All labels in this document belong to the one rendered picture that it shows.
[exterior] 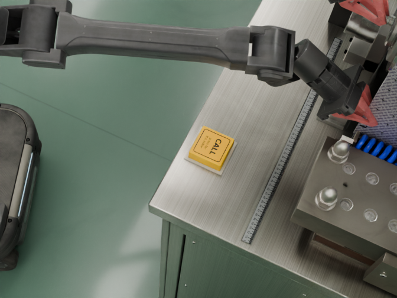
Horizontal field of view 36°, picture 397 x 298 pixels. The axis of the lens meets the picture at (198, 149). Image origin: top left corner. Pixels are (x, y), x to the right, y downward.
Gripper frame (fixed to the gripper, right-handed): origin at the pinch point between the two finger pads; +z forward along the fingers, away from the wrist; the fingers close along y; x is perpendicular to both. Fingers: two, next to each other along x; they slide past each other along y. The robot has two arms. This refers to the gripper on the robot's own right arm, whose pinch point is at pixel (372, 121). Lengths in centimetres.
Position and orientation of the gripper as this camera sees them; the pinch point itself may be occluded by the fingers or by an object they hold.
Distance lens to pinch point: 113.2
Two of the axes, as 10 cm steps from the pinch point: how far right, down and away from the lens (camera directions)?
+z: 7.5, 5.8, 3.1
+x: 5.1, -2.0, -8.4
